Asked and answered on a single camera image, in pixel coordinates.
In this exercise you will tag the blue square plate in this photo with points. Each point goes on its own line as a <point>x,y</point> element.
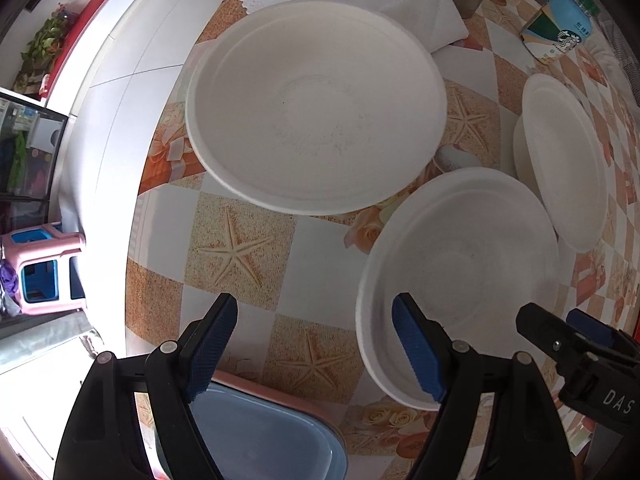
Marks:
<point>226,434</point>

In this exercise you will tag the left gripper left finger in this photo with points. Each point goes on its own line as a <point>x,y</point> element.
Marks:
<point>206,344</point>

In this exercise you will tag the white foam bowl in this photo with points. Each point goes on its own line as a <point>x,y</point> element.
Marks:
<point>471,247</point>

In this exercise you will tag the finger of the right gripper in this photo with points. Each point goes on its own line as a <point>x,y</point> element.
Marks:
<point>600,333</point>
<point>555,338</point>

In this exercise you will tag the green potted plant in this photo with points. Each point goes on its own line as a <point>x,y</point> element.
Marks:
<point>42,51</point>

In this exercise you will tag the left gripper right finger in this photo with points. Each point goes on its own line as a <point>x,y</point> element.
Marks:
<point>412,327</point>

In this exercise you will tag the small white foam plate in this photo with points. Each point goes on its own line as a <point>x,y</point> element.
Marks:
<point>567,161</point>

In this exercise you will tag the pink plastic stool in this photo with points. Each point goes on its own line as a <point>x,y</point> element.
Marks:
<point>38,270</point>

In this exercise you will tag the large white foam plate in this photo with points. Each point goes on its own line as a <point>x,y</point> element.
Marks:
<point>315,107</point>

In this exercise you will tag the white foam bowl underneath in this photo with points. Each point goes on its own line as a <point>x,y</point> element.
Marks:
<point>522,163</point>

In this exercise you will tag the blue label bottle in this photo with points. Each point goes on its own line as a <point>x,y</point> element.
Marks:
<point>558,27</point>

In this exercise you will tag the white napkin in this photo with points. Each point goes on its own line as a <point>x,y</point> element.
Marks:
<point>435,23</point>

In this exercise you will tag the black glass cabinet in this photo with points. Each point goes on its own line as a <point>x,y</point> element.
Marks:
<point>31,137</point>

